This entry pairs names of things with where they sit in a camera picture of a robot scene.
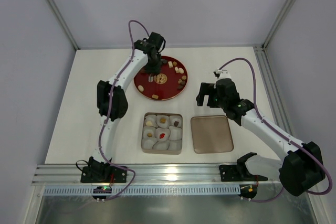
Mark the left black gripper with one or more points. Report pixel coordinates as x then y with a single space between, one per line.
153 66

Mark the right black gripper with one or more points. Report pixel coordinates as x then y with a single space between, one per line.
207 93

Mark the metal serving tongs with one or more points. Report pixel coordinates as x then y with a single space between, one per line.
152 77

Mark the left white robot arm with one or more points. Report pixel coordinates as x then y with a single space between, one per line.
111 98

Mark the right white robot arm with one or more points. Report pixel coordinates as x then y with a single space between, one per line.
299 166

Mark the white heart chocolate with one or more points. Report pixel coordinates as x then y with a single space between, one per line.
179 70

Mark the white oval chocolate on tray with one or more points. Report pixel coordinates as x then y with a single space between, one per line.
140 88

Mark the gold tin lid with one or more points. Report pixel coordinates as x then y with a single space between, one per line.
211 134

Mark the red round tray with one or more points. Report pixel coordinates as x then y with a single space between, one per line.
168 83

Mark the gold tin box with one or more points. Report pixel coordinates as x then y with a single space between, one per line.
172 143

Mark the perforated metal strip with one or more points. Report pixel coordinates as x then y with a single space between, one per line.
143 190

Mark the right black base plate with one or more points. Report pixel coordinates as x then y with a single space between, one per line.
236 173

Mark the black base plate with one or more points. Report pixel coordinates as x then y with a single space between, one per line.
236 173
103 174

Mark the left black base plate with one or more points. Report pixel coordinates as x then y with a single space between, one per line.
103 174

